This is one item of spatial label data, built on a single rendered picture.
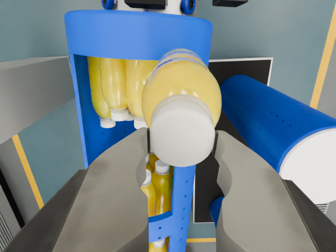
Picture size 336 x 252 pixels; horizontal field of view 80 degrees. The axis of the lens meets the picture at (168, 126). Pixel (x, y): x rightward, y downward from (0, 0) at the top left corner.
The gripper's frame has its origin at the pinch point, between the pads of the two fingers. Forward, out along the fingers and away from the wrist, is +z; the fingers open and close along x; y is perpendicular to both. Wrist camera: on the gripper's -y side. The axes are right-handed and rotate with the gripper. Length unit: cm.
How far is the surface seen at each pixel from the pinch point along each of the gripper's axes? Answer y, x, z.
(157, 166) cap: 28.7, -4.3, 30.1
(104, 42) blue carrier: -2.2, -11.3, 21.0
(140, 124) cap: 13.8, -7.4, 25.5
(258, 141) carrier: 36, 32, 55
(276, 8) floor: -10, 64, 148
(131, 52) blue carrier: -1.1, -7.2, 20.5
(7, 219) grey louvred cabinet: 166, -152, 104
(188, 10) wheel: -6.9, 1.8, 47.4
